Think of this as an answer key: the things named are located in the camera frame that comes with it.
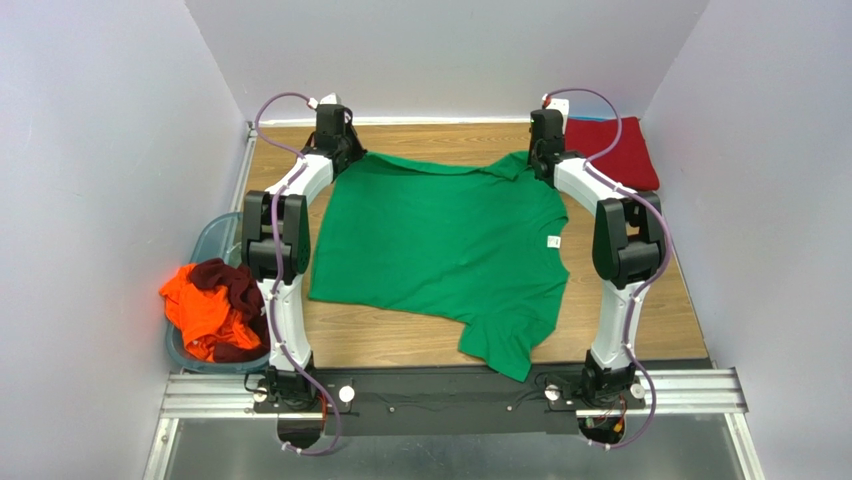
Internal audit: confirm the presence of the orange t-shirt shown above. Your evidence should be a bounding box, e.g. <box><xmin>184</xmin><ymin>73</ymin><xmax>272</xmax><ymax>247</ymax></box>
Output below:
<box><xmin>159</xmin><ymin>258</ymin><xmax>269</xmax><ymax>364</ymax></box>

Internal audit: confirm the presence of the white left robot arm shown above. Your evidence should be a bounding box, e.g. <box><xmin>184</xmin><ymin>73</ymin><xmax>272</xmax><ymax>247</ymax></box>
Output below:
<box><xmin>242</xmin><ymin>96</ymin><xmax>366</xmax><ymax>411</ymax></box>

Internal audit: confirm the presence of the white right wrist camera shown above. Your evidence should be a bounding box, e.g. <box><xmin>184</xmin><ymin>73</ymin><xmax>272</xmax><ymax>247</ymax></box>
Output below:
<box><xmin>542</xmin><ymin>97</ymin><xmax>570</xmax><ymax>116</ymax></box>

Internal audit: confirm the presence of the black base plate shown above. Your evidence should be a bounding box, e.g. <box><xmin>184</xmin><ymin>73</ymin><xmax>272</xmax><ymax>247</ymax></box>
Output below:
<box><xmin>252</xmin><ymin>359</ymin><xmax>714</xmax><ymax>438</ymax></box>

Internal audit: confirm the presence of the aluminium rail frame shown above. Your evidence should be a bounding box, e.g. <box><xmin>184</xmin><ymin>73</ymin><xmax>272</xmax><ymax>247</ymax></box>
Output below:
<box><xmin>145</xmin><ymin>361</ymin><xmax>764</xmax><ymax>479</ymax></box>

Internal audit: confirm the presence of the maroon t-shirt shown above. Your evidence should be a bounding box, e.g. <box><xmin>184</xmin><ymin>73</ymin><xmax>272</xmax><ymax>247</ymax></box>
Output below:
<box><xmin>188</xmin><ymin>259</ymin><xmax>270</xmax><ymax>363</ymax></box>

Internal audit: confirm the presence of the clear blue plastic bin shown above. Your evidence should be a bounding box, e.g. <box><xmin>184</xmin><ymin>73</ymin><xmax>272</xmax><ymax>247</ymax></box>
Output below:
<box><xmin>159</xmin><ymin>213</ymin><xmax>270</xmax><ymax>374</ymax></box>

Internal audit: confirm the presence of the green t-shirt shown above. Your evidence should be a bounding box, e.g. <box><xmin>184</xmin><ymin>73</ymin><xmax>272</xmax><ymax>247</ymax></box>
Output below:
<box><xmin>309</xmin><ymin>152</ymin><xmax>569</xmax><ymax>382</ymax></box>

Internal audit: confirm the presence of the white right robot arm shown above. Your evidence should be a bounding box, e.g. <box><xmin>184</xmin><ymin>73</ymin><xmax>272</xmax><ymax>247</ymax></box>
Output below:
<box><xmin>528</xmin><ymin>108</ymin><xmax>669</xmax><ymax>405</ymax></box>

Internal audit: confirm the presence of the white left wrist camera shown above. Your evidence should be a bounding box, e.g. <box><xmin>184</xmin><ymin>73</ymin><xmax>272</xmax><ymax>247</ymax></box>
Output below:
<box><xmin>307</xmin><ymin>93</ymin><xmax>340</xmax><ymax>110</ymax></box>

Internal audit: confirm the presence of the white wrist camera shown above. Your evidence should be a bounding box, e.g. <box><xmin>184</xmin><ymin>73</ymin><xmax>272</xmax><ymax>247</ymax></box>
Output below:
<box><xmin>307</xmin><ymin>93</ymin><xmax>340</xmax><ymax>110</ymax></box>
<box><xmin>542</xmin><ymin>97</ymin><xmax>570</xmax><ymax>116</ymax></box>

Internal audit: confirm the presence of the red folded t-shirt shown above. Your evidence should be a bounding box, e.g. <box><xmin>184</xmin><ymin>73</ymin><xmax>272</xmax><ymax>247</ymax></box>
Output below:
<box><xmin>564</xmin><ymin>117</ymin><xmax>660</xmax><ymax>191</ymax></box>

